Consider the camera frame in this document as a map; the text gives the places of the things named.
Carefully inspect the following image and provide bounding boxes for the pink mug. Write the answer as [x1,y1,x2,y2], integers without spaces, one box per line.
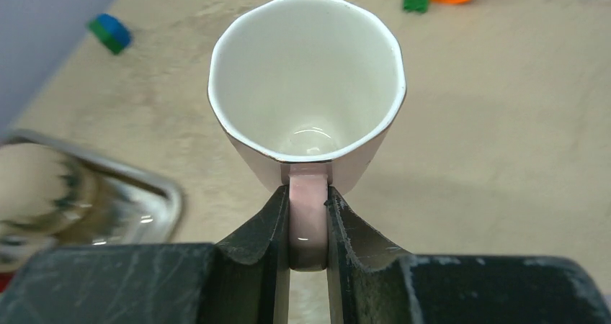
[208,0,407,271]

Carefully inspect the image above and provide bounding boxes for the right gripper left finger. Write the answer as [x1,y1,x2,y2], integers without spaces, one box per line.
[1,186,290,323]

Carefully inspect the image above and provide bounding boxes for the blue green toy block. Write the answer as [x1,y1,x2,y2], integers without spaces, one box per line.
[87,13,133,55]

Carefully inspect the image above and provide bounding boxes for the beige round mug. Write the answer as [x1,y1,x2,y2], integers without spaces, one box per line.
[1,143,110,241]

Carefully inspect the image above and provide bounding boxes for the metal tray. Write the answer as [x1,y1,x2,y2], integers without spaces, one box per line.
[1,130,182,273]

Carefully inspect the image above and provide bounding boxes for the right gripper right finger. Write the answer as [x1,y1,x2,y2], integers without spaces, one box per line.
[326,188,610,323]

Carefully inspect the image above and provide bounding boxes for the red mug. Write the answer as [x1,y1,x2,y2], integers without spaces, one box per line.
[0,273,14,293]

